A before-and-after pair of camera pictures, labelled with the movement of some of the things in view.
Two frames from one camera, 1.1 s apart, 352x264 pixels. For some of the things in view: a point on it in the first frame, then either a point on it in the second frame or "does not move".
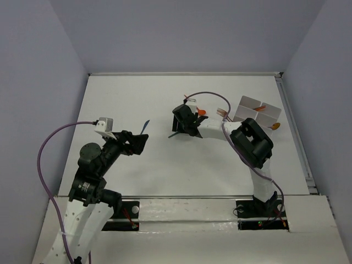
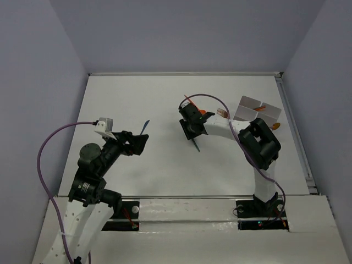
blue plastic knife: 144,126 does not move
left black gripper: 129,142 does not move
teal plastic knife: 174,134 -> 196,144
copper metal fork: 221,112 does not move
